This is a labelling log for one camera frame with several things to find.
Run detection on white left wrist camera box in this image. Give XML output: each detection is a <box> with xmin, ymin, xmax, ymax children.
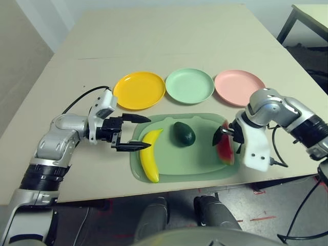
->
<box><xmin>88</xmin><ymin>89</ymin><xmax>118</xmax><ymax>144</ymax></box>

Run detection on pink plate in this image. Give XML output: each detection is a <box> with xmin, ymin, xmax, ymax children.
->
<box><xmin>214</xmin><ymin>69</ymin><xmax>267</xmax><ymax>108</ymax></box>

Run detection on grey robot torso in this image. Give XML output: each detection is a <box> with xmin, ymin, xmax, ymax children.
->
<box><xmin>130</xmin><ymin>228</ymin><xmax>290</xmax><ymax>246</ymax></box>

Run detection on yellow plastic plate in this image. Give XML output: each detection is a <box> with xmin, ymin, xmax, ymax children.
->
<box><xmin>113</xmin><ymin>71</ymin><xmax>166</xmax><ymax>111</ymax></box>

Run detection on green silicone cutting board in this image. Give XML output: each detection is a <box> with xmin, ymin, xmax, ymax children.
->
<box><xmin>130</xmin><ymin>112</ymin><xmax>241</xmax><ymax>184</ymax></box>

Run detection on red toy watermelon slice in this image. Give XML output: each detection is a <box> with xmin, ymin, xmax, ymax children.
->
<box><xmin>216</xmin><ymin>120</ymin><xmax>235</xmax><ymax>167</ymax></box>

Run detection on mint green plate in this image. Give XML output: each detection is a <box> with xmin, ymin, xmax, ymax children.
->
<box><xmin>165</xmin><ymin>68</ymin><xmax>215</xmax><ymax>105</ymax></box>

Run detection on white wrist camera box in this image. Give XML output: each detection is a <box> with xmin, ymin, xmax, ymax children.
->
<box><xmin>235</xmin><ymin>114</ymin><xmax>272</xmax><ymax>172</ymax></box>
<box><xmin>88</xmin><ymin>89</ymin><xmax>118</xmax><ymax>144</ymax></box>

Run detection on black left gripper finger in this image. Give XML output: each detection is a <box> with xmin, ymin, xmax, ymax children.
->
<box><xmin>114</xmin><ymin>140</ymin><xmax>152</xmax><ymax>153</ymax></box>
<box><xmin>121</xmin><ymin>113</ymin><xmax>152</xmax><ymax>125</ymax></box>

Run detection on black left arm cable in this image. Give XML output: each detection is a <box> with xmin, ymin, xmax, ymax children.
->
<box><xmin>61</xmin><ymin>86</ymin><xmax>113</xmax><ymax>115</ymax></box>

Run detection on grey robot leg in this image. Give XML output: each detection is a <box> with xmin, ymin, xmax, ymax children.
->
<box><xmin>134</xmin><ymin>196</ymin><xmax>170</xmax><ymax>241</ymax></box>
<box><xmin>193</xmin><ymin>195</ymin><xmax>241</xmax><ymax>231</ymax></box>

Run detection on white floor cable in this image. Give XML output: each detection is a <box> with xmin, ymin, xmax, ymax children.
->
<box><xmin>76</xmin><ymin>207</ymin><xmax>91</xmax><ymax>246</ymax></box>

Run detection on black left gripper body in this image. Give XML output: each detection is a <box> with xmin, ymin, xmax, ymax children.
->
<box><xmin>96</xmin><ymin>115</ymin><xmax>124</xmax><ymax>149</ymax></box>

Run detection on yellow toy banana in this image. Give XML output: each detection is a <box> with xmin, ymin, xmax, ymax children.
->
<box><xmin>139</xmin><ymin>128</ymin><xmax>164</xmax><ymax>183</ymax></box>

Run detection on dark green toy avocado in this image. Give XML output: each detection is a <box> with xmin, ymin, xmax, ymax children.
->
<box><xmin>173</xmin><ymin>121</ymin><xmax>196</xmax><ymax>147</ymax></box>

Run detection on grey right robot leg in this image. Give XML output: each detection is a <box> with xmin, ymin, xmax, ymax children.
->
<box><xmin>193</xmin><ymin>195</ymin><xmax>241</xmax><ymax>231</ymax></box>

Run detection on grey left robot leg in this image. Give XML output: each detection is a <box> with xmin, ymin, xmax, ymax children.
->
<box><xmin>134</xmin><ymin>196</ymin><xmax>170</xmax><ymax>241</ymax></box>

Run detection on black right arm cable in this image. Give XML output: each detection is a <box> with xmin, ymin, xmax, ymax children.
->
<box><xmin>266</xmin><ymin>122</ymin><xmax>328</xmax><ymax>243</ymax></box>

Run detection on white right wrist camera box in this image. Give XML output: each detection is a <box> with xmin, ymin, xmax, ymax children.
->
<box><xmin>235</xmin><ymin>114</ymin><xmax>272</xmax><ymax>172</ymax></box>

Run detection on beige side table black legs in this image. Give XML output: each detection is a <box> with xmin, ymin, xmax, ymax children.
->
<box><xmin>276</xmin><ymin>4</ymin><xmax>328</xmax><ymax>47</ymax></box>

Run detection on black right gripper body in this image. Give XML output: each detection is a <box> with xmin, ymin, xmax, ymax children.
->
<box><xmin>222</xmin><ymin>120</ymin><xmax>245</xmax><ymax>154</ymax></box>

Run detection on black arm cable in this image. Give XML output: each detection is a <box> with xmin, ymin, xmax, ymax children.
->
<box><xmin>266</xmin><ymin>122</ymin><xmax>328</xmax><ymax>243</ymax></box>
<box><xmin>61</xmin><ymin>86</ymin><xmax>113</xmax><ymax>115</ymax></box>

